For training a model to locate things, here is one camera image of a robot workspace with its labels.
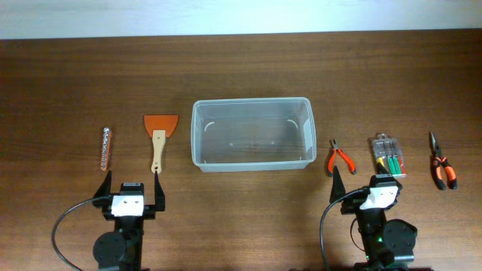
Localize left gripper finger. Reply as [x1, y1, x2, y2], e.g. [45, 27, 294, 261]
[93, 170, 111, 198]
[154, 171, 166, 206]

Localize screwdriver set clear case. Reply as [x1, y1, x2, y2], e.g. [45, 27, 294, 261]
[368, 133, 407, 178]

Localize orange black long-nose pliers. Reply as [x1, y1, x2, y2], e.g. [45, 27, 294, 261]
[429, 132, 458, 190]

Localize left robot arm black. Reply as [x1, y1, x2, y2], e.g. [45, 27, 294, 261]
[93, 172, 166, 271]

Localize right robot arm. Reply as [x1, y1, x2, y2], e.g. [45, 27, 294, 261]
[330, 168, 417, 270]

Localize clear plastic container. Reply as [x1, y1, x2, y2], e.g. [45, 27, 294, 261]
[191, 97, 317, 172]

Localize socket bit rail orange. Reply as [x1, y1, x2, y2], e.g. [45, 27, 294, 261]
[100, 127, 112, 171]

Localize small red-handled pliers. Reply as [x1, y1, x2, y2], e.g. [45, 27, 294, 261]
[326, 139, 357, 178]

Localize orange scraper wooden handle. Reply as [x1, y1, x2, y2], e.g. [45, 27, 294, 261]
[144, 114, 179, 174]

